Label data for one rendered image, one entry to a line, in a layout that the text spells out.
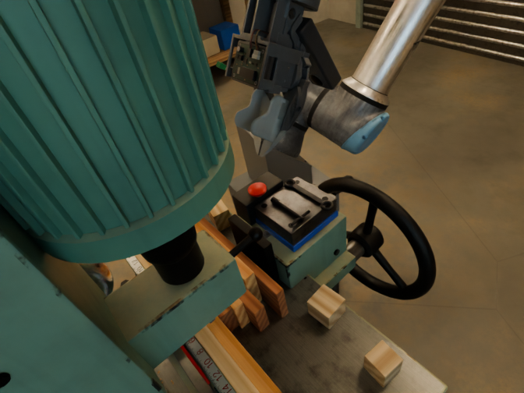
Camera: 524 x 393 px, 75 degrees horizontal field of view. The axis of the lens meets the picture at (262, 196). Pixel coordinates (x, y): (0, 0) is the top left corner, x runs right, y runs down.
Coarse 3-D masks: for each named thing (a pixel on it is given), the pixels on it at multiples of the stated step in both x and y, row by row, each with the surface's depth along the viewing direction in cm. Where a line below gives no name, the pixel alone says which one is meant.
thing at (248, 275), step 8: (200, 224) 57; (208, 232) 55; (216, 240) 54; (240, 264) 50; (240, 272) 49; (248, 272) 48; (248, 280) 48; (256, 280) 50; (248, 288) 49; (256, 288) 50; (256, 296) 52
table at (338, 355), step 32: (352, 256) 60; (288, 288) 54; (288, 320) 50; (352, 320) 48; (256, 352) 47; (288, 352) 47; (320, 352) 46; (352, 352) 45; (288, 384) 44; (320, 384) 43; (352, 384) 43; (416, 384) 41
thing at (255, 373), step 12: (216, 324) 47; (216, 336) 46; (228, 336) 46; (228, 348) 44; (240, 348) 44; (240, 360) 43; (252, 360) 43; (252, 372) 42; (264, 372) 42; (264, 384) 41
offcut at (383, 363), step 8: (384, 344) 42; (368, 352) 42; (376, 352) 42; (384, 352) 41; (392, 352) 41; (368, 360) 41; (376, 360) 41; (384, 360) 41; (392, 360) 41; (400, 360) 40; (368, 368) 43; (376, 368) 40; (384, 368) 40; (392, 368) 40; (400, 368) 42; (376, 376) 42; (384, 376) 40; (392, 376) 42; (384, 384) 41
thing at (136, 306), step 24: (216, 264) 38; (120, 288) 38; (144, 288) 38; (168, 288) 37; (192, 288) 37; (216, 288) 39; (240, 288) 42; (120, 312) 36; (144, 312) 35; (168, 312) 35; (192, 312) 38; (216, 312) 41; (144, 336) 34; (168, 336) 37; (192, 336) 40
